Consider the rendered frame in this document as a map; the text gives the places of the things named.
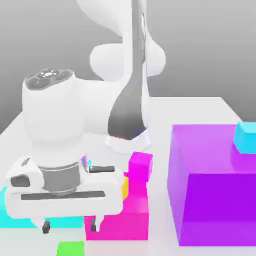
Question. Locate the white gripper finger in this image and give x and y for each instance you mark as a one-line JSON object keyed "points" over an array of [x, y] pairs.
{"points": [[97, 222], [46, 227]]}

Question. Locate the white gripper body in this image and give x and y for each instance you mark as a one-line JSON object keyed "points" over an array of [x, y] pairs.
{"points": [[64, 208]]}

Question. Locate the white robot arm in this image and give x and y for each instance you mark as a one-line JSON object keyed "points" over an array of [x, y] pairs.
{"points": [[60, 112]]}

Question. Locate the small green cube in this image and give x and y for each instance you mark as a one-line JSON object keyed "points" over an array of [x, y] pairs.
{"points": [[71, 249]]}

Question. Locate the small yellow cube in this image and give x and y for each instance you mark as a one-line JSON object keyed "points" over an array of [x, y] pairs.
{"points": [[125, 189]]}

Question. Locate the small magenta cube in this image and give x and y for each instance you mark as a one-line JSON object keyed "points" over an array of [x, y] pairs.
{"points": [[140, 166]]}

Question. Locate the small cyan cube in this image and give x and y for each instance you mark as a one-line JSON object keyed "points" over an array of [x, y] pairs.
{"points": [[246, 138]]}

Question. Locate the large cyan box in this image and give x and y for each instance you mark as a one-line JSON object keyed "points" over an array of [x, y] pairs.
{"points": [[66, 222]]}

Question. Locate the large pink box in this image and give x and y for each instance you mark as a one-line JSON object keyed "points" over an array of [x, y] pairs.
{"points": [[130, 222]]}

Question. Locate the large purple box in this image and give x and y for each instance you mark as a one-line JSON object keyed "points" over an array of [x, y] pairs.
{"points": [[216, 204]]}

